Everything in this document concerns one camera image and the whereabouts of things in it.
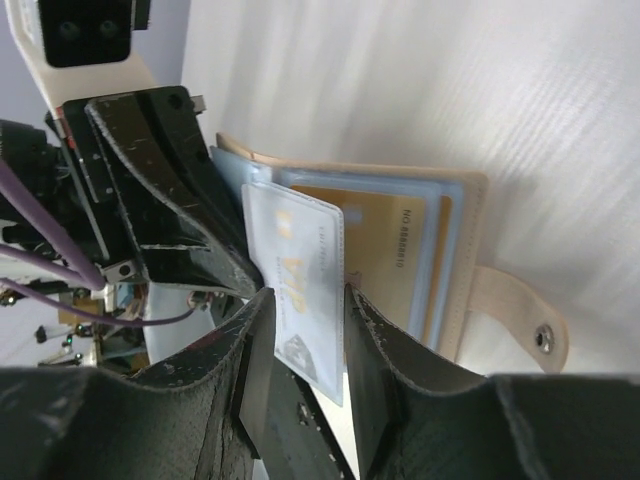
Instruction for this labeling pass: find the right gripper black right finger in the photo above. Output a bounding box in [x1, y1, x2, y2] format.
[345, 287, 639, 479]

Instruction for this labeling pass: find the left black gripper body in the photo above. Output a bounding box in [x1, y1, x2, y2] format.
[1, 99, 145, 294]

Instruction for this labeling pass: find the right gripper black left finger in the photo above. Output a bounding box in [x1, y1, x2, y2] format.
[1, 288, 275, 479]

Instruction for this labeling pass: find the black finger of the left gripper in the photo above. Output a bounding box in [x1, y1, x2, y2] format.
[85, 86, 263, 298]

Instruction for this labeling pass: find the white VIP card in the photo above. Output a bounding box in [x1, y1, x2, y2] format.
[241, 182, 345, 405]

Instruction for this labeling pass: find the beige card holder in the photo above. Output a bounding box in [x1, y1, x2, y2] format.
[212, 134, 569, 373]

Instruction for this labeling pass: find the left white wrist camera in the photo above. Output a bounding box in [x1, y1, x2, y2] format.
[1, 0, 157, 119]

